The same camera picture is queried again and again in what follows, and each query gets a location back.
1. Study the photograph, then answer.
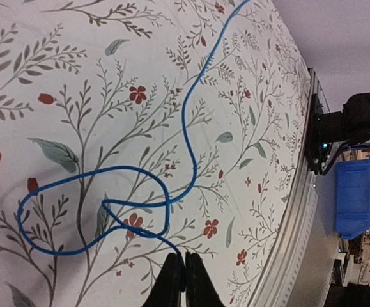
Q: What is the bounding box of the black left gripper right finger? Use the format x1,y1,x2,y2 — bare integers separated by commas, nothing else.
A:
185,252,224,307

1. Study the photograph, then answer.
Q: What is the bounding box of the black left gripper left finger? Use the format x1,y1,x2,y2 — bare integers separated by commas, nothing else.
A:
143,253,183,307

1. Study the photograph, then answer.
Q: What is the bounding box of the blue cable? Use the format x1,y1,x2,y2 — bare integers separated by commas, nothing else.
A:
17,0,251,256

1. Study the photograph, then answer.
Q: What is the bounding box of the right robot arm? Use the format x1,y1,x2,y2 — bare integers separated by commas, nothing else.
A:
314,93,370,146

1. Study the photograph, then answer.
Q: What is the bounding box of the blue plastic crate outside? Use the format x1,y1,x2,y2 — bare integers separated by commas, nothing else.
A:
335,155,370,240

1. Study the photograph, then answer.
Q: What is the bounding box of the aluminium front rail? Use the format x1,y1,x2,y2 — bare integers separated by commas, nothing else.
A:
248,68,335,307

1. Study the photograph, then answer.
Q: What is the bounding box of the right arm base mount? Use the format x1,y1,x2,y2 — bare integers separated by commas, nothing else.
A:
304,68,348,176

